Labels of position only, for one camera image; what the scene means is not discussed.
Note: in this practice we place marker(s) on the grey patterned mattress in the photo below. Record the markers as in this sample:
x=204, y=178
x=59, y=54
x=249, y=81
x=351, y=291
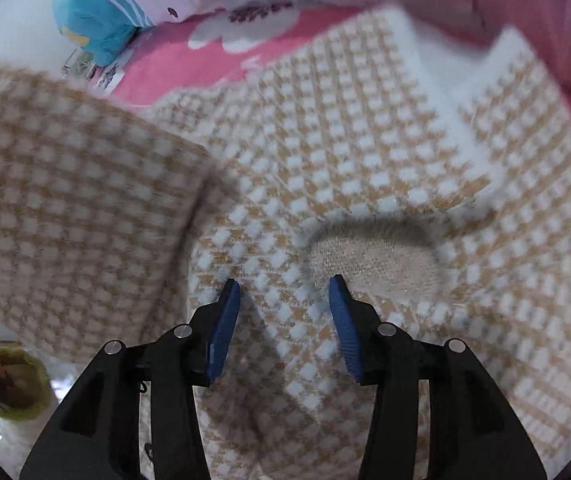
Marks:
x=85, y=67

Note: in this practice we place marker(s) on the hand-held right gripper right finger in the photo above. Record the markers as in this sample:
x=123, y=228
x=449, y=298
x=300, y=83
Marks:
x=348, y=330

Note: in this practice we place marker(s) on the beige white houndstooth jacket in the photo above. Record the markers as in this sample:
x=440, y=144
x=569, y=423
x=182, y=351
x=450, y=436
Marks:
x=365, y=160

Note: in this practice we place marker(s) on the pink flower print blanket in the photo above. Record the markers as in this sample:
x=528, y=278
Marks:
x=165, y=70

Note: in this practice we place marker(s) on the green fuzzy slipper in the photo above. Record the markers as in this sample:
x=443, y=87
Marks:
x=40, y=385

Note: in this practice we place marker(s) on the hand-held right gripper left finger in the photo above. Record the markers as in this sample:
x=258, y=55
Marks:
x=223, y=330

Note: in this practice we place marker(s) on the pink blue rabbit print duvet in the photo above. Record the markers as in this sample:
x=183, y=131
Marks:
x=110, y=10

